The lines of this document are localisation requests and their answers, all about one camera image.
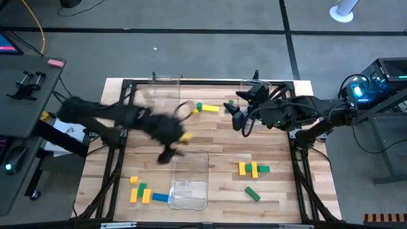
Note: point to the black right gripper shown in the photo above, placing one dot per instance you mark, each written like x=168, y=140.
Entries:
x=264, y=109

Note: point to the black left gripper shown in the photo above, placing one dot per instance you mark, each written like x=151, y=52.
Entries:
x=162, y=130

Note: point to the yellow rectangular block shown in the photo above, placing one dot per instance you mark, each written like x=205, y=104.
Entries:
x=254, y=169
x=242, y=168
x=133, y=195
x=146, y=196
x=186, y=137

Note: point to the green rectangular block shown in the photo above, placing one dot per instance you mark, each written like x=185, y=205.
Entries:
x=231, y=102
x=263, y=169

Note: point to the long yellow block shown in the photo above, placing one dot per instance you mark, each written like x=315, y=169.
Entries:
x=210, y=108

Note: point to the small yellow block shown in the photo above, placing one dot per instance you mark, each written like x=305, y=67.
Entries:
x=195, y=111

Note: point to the green cylinder block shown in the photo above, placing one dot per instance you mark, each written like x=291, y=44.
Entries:
x=199, y=106

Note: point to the long blue block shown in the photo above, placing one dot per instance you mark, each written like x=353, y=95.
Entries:
x=160, y=197

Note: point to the yellow cube block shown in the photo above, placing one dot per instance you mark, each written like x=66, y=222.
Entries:
x=134, y=180

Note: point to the long green block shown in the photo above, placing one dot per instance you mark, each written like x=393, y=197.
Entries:
x=142, y=189
x=252, y=193

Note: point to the small green block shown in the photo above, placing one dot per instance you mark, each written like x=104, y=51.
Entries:
x=248, y=167

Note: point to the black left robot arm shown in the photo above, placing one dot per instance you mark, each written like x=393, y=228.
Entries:
x=95, y=114

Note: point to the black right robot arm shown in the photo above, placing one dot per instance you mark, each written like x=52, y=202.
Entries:
x=318, y=106

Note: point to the clear plastic bin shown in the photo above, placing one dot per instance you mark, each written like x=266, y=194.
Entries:
x=246, y=85
x=165, y=92
x=187, y=178

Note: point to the white paper sheet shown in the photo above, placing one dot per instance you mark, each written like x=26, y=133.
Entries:
x=68, y=130

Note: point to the yellow tag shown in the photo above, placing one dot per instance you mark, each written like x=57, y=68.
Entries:
x=44, y=116

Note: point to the pink eraser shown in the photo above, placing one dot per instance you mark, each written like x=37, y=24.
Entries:
x=56, y=63

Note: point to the computer tower blue lights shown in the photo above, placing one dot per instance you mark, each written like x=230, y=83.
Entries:
x=391, y=71

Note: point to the black clamp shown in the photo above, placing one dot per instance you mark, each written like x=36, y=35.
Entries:
x=23, y=81
x=38, y=79

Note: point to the grey equipment stand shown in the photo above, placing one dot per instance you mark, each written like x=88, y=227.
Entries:
x=391, y=143

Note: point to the black caster wheel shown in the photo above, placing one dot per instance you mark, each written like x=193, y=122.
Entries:
x=35, y=195

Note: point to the grey desk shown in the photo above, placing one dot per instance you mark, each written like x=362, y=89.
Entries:
x=19, y=117

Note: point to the black computer mouse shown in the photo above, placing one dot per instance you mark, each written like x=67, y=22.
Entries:
x=16, y=157

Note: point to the black round base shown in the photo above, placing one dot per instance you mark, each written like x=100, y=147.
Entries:
x=70, y=2

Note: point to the dark desk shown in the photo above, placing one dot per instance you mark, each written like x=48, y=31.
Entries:
x=12, y=191

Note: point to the orange black striped bar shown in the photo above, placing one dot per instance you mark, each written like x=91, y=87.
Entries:
x=384, y=218

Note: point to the computer monitor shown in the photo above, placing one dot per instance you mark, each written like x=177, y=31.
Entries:
x=8, y=44

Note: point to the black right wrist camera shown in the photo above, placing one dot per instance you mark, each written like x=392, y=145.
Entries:
x=238, y=121

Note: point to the black metal rig frame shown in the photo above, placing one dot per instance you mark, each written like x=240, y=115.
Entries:
x=206, y=82

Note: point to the silver metal bracket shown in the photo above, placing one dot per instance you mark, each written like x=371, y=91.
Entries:
x=295, y=226
x=118, y=225

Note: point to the white pedestal stand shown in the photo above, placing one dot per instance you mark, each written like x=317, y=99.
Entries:
x=341, y=14

